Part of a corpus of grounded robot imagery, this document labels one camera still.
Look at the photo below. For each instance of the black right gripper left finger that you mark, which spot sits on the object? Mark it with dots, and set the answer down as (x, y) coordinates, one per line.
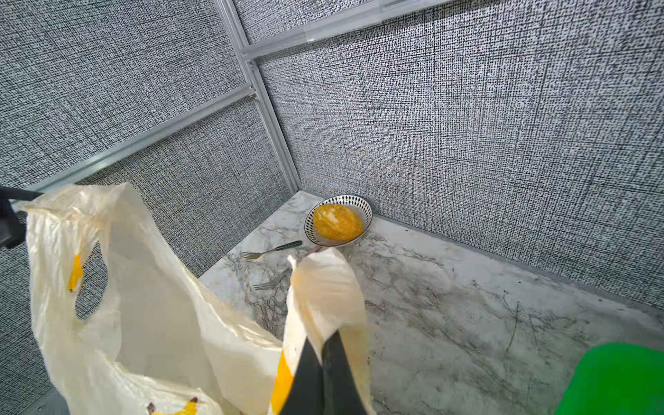
(306, 394)

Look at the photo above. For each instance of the orange food in bowl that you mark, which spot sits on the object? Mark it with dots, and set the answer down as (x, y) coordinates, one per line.
(337, 222)

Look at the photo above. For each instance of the green plastic basket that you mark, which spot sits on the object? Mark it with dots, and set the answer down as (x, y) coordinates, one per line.
(616, 378)

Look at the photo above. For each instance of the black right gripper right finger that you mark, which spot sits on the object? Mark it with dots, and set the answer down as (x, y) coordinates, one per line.
(340, 395)

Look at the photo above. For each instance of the metal fork dark handle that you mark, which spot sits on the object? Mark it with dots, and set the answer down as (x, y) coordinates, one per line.
(257, 255)

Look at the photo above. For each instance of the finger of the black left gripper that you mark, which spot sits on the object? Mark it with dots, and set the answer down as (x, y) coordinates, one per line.
(12, 230)

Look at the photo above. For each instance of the cream plastic bag banana print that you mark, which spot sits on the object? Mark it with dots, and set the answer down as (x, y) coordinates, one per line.
(125, 328)

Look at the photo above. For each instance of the black white patterned bowl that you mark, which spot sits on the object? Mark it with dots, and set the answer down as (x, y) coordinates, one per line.
(353, 202)

